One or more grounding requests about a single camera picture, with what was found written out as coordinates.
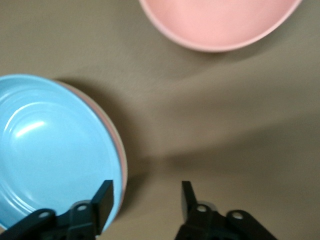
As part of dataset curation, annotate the blue shallow plate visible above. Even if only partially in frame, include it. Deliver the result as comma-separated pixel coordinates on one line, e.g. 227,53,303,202
0,73,121,231

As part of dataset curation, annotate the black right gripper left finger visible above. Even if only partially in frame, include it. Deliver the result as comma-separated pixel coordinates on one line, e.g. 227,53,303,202
2,179,115,240

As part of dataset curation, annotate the small pink bowl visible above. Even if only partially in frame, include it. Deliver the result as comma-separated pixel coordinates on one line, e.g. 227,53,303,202
138,0,305,53

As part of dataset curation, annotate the pink shallow plate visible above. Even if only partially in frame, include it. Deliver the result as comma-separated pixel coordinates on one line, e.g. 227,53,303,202
53,79,126,218

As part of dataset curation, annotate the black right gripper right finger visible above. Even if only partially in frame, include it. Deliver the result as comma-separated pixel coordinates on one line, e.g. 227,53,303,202
173,180,280,240

